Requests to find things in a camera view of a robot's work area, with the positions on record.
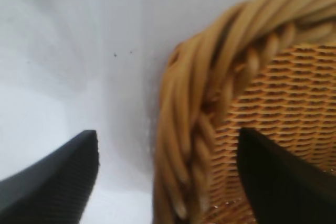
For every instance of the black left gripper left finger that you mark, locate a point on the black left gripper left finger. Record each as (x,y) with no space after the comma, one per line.
(52,179)

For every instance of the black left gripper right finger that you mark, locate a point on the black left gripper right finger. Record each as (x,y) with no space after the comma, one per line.
(286,182)

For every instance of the woven wicker basket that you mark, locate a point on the woven wicker basket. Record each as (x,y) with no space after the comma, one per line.
(275,87)

